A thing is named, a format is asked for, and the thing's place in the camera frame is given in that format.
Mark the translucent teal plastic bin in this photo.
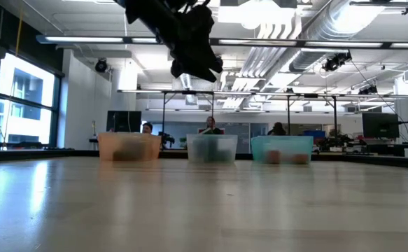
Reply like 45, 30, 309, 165
251, 135, 315, 165

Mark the translucent orange plastic bin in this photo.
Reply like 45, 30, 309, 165
97, 132, 162, 162

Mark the large window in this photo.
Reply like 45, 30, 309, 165
0, 52, 63, 148

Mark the green toy brick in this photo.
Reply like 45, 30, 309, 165
193, 138, 213, 162

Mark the black station frame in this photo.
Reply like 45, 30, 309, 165
161, 90, 216, 141
283, 92, 339, 141

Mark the black computer monitor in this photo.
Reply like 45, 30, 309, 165
361, 111, 400, 139
106, 110, 143, 133

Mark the silver ceiling duct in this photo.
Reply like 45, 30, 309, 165
287, 0, 386, 73

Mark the blue box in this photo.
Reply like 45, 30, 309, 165
303, 129, 327, 139

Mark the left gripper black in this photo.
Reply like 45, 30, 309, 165
160, 0, 224, 82

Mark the clear plastic bin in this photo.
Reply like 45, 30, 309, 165
186, 133, 239, 165

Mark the black overhead camera rig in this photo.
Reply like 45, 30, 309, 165
357, 85, 379, 95
321, 51, 353, 73

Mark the long ceiling light strip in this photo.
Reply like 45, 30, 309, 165
210, 37, 408, 50
35, 34, 162, 45

